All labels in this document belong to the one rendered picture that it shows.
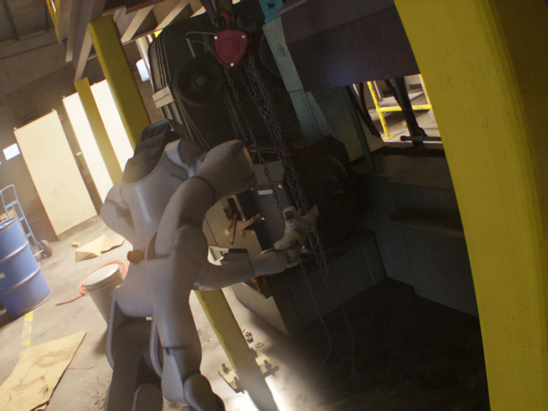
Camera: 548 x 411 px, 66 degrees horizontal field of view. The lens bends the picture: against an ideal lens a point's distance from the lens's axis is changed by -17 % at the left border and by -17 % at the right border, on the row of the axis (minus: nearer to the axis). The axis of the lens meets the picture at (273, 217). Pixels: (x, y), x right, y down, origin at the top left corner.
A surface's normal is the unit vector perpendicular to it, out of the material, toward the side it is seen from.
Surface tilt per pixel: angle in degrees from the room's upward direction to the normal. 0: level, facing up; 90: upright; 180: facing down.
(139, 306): 79
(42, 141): 90
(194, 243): 88
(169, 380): 62
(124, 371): 37
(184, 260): 86
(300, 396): 0
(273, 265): 88
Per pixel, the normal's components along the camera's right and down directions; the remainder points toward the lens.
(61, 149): 0.42, 0.12
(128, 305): -0.47, 0.24
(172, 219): -0.47, -0.50
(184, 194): -0.11, -0.68
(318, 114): -0.84, 0.44
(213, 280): 0.64, 0.03
